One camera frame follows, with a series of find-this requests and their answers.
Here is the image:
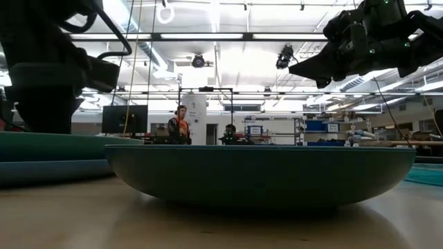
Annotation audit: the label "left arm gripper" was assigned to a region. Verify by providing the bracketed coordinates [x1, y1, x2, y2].
[0, 48, 89, 134]

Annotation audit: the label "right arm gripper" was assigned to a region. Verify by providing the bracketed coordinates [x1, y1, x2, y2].
[289, 0, 413, 89]

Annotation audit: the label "large dark green plate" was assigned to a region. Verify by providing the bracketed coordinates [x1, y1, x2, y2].
[0, 131, 145, 163]
[103, 144, 417, 208]

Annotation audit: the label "translucent teal plate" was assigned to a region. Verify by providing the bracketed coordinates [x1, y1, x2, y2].
[404, 163, 443, 187]

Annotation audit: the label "blue storage bins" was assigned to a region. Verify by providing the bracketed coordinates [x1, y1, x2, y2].
[306, 119, 340, 133]

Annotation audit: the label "large blue plate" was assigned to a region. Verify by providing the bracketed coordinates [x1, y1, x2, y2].
[0, 159, 117, 187]

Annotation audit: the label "black computer monitor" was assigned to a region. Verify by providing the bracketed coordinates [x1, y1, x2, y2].
[102, 104, 149, 134]

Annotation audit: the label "wooden background table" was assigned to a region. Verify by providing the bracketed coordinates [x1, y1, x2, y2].
[358, 140, 443, 147]

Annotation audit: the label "seated person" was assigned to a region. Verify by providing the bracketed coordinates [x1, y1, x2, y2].
[218, 123, 255, 145]

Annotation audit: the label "standing person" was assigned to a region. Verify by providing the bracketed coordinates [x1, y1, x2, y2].
[168, 104, 192, 145]

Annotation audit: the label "white pillar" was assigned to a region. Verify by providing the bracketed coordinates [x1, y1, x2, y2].
[182, 94, 208, 145]

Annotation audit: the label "black hanging camera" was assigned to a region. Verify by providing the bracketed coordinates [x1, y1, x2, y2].
[275, 44, 295, 70]

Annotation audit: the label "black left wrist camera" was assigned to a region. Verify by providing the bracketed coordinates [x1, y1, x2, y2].
[86, 56, 120, 93]

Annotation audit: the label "thin black hanging cable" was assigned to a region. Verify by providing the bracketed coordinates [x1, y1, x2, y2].
[372, 76, 413, 149]

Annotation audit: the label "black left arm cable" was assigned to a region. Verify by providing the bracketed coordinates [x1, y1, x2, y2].
[58, 0, 133, 60]

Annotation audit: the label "black background rig frame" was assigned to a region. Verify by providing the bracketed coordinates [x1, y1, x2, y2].
[178, 86, 235, 145]

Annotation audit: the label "round black ceiling camera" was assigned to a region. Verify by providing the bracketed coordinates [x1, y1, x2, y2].
[191, 53, 207, 69]

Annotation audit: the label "white hanging ring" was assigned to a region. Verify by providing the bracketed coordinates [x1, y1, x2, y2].
[155, 0, 176, 25]

